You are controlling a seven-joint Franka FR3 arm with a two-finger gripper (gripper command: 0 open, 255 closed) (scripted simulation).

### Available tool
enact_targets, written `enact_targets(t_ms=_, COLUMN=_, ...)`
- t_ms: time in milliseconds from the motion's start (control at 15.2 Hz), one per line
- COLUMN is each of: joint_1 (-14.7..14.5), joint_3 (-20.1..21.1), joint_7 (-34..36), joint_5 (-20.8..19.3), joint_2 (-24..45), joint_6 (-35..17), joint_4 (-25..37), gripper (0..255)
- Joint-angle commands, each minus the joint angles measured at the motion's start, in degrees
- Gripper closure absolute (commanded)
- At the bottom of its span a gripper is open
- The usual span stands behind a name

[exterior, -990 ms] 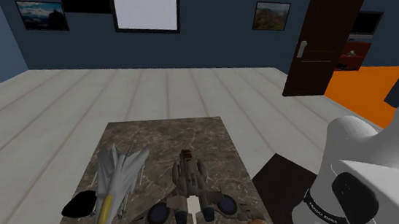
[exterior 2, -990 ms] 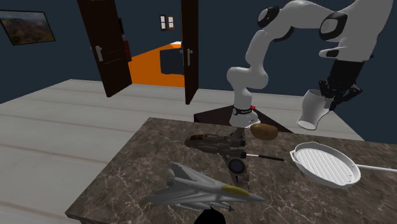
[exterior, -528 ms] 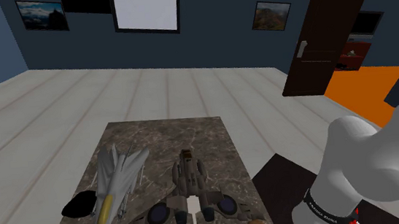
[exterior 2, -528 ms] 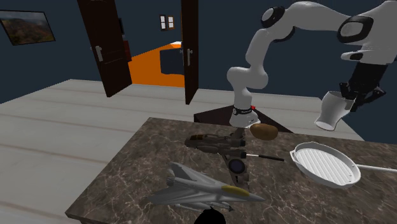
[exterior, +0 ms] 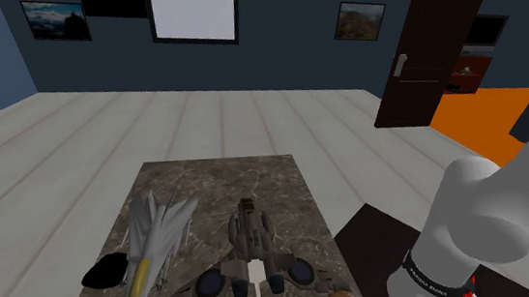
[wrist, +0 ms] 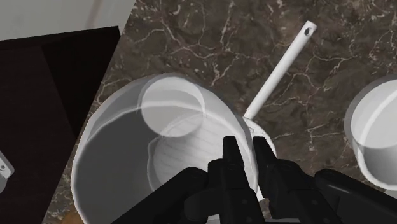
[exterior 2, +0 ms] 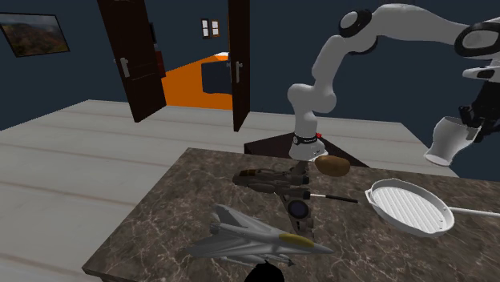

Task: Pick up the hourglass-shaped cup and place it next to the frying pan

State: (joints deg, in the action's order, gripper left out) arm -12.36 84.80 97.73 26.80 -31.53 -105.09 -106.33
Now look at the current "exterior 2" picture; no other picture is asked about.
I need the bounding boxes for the white vase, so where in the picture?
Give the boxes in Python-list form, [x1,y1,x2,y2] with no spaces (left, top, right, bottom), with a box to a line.
[423,115,484,167]

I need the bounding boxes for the white grill pan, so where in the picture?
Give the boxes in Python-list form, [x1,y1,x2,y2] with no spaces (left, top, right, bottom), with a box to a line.
[365,178,500,239]

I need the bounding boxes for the brown potato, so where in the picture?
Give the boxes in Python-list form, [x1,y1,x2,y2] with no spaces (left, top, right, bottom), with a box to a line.
[314,155,352,178]

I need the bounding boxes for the dark robot stand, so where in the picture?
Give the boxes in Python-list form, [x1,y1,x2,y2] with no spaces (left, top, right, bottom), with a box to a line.
[244,132,370,168]

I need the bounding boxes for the dark toy spaceship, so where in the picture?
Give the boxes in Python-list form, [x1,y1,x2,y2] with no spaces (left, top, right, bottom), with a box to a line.
[232,161,359,241]

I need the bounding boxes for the dark brown door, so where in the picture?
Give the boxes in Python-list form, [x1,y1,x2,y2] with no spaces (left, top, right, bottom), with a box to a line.
[227,0,252,133]
[96,0,168,124]

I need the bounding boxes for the grey toy jet fighter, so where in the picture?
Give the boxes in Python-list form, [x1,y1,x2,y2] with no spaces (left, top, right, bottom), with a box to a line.
[184,203,335,269]

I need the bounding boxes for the dark blue cabinet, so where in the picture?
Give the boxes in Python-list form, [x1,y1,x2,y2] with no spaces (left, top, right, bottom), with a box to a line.
[200,60,234,95]

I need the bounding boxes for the black round object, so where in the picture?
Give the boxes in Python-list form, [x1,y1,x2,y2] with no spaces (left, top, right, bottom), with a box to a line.
[243,260,287,282]

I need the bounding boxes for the small framed wall picture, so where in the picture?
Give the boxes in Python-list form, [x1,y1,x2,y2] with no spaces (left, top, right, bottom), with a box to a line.
[200,18,221,39]

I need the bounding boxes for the landscape wall picture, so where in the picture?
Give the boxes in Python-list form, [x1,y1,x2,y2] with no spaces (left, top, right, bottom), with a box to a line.
[0,12,71,58]

